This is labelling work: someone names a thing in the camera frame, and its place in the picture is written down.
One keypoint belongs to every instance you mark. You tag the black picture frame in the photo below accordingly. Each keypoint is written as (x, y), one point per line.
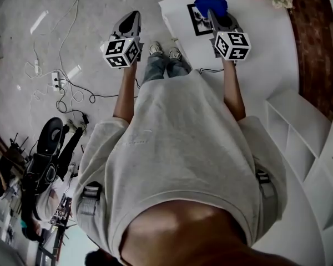
(197, 21)

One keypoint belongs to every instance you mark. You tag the person's grey shirt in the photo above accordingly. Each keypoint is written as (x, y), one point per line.
(169, 148)

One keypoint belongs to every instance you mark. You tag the person's right forearm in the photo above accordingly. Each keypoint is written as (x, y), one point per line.
(233, 93)

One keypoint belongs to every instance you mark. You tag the person's left forearm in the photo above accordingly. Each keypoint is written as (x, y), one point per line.
(125, 93)

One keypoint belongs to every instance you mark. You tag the white shelf unit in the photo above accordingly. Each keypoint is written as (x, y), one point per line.
(294, 126)

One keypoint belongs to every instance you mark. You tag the black power adapter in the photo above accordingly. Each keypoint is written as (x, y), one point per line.
(85, 118)

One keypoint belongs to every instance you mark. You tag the black office chair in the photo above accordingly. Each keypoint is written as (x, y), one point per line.
(48, 148)

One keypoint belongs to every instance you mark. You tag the small white adapter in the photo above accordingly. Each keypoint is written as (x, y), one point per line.
(36, 66)

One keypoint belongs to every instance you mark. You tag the person's right shoe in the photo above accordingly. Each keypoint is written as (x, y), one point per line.
(174, 53)

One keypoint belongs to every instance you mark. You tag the white power strip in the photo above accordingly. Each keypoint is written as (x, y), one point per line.
(55, 81)

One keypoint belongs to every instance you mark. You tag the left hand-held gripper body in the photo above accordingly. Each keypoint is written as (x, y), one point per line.
(121, 50)

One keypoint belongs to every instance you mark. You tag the person's shoe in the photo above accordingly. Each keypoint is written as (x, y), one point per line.
(174, 53)
(155, 48)

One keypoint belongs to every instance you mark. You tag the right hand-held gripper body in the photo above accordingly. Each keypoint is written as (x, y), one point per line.
(233, 45)

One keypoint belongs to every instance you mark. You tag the person's blue jeans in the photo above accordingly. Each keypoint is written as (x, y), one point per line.
(161, 66)

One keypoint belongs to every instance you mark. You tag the black jacket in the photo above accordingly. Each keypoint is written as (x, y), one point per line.
(70, 151)

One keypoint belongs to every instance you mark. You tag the person's left shoe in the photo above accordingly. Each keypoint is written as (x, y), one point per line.
(155, 48)

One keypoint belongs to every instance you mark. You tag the blue cloth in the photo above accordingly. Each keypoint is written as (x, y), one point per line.
(212, 4)

